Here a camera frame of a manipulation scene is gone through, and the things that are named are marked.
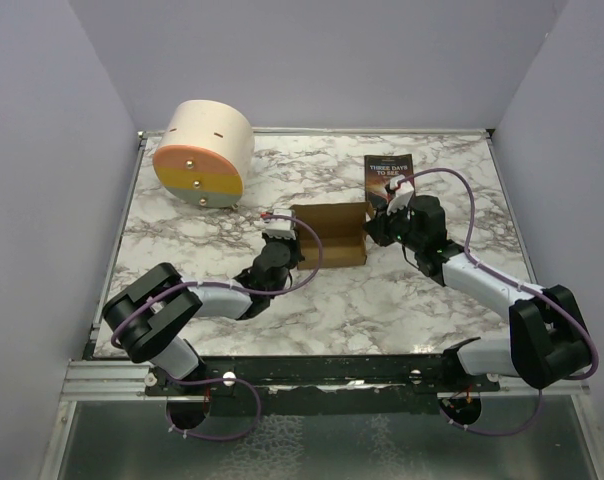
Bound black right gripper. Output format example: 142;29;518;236
362;199;423;253

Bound brown cardboard box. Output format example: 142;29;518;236
292;202;369;269

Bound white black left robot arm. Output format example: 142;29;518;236
102;236;304;395

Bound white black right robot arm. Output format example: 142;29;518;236
363;195;594;391

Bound dark book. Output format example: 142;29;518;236
364;153;413;212

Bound cream cylindrical container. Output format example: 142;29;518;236
152;100;255;209

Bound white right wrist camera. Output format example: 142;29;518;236
386;176;415;216

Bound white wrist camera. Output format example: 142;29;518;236
261;209;296;240
386;176;415;216

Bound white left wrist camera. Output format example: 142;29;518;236
261;209;296;240

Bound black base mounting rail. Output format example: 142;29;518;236
143;354;499;417

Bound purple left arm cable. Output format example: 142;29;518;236
110;212;324;441

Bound aluminium frame rail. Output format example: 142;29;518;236
61;360;149;402

